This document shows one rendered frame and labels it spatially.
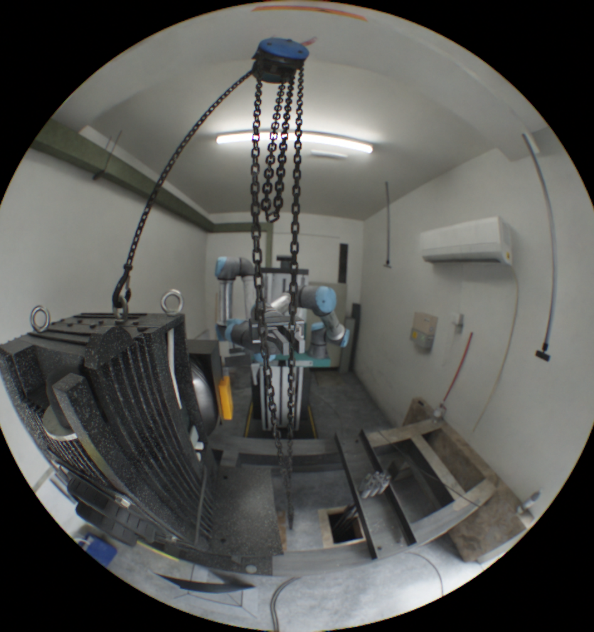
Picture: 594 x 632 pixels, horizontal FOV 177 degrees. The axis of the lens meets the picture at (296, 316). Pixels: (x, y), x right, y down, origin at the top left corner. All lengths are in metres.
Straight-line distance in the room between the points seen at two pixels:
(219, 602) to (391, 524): 1.21
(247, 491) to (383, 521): 0.68
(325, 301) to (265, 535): 1.00
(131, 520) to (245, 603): 1.32
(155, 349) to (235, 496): 0.68
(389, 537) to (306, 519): 0.84
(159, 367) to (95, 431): 0.22
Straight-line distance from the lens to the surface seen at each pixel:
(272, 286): 1.41
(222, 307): 1.19
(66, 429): 0.37
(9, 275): 1.48
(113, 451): 0.34
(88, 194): 1.80
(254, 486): 0.93
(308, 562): 1.07
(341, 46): 1.08
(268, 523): 0.85
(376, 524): 1.17
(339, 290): 3.27
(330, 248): 3.51
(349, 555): 1.10
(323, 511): 1.85
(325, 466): 1.58
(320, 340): 1.28
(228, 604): 1.75
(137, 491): 0.40
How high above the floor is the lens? 1.72
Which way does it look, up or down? 11 degrees down
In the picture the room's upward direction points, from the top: 3 degrees clockwise
